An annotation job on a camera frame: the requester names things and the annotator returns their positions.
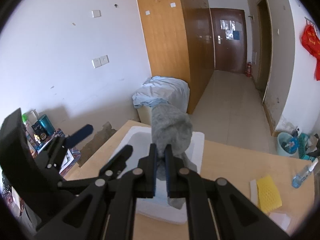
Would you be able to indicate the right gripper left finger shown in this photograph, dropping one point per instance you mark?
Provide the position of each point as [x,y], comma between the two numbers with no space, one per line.
[103,208]

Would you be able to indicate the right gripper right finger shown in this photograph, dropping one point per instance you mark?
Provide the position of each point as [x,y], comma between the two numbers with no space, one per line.
[215,208]

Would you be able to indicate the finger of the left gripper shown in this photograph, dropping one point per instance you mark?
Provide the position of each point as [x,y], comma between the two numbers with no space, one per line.
[117,164]
[78,136]

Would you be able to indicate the yellow foam fruit net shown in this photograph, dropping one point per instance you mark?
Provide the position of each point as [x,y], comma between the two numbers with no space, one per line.
[269,197]

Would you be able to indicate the clear zip plastic bag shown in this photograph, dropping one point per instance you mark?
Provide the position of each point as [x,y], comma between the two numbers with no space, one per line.
[281,219]

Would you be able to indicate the grey sock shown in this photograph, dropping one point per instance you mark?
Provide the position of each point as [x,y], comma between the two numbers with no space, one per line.
[170,126]

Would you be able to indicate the white foam tube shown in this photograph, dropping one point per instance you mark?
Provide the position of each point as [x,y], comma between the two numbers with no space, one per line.
[254,192]

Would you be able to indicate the teal tin can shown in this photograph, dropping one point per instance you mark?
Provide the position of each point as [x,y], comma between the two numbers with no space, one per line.
[43,128]

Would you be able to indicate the blue spray bottle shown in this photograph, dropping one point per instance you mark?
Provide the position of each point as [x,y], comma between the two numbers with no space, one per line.
[301,176]

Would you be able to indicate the blue covered bundle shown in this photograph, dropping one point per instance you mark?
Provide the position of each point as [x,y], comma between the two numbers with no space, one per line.
[159,89]

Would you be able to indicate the light blue waste bin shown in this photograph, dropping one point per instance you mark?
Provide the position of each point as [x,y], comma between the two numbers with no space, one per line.
[287,144]

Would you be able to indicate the red fire extinguisher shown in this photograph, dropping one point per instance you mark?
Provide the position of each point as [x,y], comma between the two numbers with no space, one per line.
[249,69]

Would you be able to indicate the wooden wardrobe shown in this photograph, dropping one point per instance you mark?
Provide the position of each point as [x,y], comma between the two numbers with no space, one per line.
[179,41]

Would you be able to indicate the dark brown entrance door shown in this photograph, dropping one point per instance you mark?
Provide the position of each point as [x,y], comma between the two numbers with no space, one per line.
[230,39]

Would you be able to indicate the white wall socket pair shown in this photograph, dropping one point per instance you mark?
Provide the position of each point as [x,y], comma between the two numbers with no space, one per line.
[98,62]

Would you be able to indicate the white wall switch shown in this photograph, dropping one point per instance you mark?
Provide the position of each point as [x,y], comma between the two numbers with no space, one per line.
[96,13]

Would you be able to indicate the side doorway frame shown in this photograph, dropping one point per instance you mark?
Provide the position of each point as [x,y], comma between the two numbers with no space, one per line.
[266,47]

